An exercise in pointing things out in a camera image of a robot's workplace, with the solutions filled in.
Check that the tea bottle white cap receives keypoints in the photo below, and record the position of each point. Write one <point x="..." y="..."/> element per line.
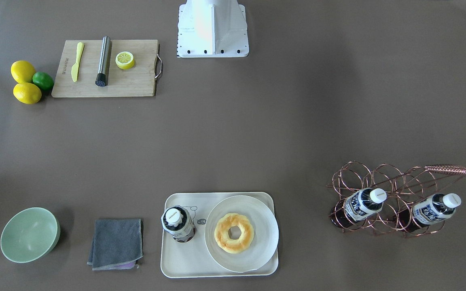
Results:
<point x="178" y="222"/>

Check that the cream rabbit tray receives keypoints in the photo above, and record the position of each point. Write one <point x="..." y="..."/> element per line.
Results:
<point x="191" y="259"/>

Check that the tea bottle rack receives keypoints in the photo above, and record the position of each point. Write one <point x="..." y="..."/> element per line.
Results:
<point x="433" y="209"/>
<point x="359" y="206"/>

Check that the tea bottle rack back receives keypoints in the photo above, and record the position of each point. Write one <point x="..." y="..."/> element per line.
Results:
<point x="433" y="209"/>

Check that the white round plate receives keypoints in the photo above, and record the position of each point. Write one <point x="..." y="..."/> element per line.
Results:
<point x="266" y="234"/>

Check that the bamboo cutting board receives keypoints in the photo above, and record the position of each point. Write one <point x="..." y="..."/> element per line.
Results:
<point x="138" y="81"/>

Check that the half lemon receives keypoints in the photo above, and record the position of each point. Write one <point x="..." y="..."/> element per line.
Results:
<point x="125" y="60"/>

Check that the steel muddler black tip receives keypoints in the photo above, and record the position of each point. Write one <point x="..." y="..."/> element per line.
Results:
<point x="102" y="78"/>

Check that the grey folded cloth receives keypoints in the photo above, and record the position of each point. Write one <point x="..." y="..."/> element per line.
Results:
<point x="116" y="244"/>

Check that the yellow plastic knife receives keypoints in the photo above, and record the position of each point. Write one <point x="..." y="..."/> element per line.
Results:
<point x="75" y="67"/>

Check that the green lime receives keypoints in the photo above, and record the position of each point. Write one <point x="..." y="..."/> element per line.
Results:
<point x="43" y="80"/>

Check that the whole lemon lower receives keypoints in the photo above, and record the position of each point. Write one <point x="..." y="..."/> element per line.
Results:
<point x="27" y="93"/>

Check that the whole lemon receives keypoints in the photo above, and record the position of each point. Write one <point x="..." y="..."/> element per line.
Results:
<point x="27" y="93"/>
<point x="22" y="71"/>

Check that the mint green bowl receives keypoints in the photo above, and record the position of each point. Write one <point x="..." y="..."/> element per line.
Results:
<point x="29" y="235"/>

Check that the whole lemon upper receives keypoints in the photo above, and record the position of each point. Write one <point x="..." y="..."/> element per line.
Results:
<point x="22" y="71"/>

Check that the glazed ring donut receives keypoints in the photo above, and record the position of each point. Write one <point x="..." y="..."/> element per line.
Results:
<point x="223" y="239"/>

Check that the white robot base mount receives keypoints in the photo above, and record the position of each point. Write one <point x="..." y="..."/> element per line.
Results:
<point x="212" y="29"/>

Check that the copper wire bottle rack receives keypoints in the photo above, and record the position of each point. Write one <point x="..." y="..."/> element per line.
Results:
<point x="404" y="189"/>

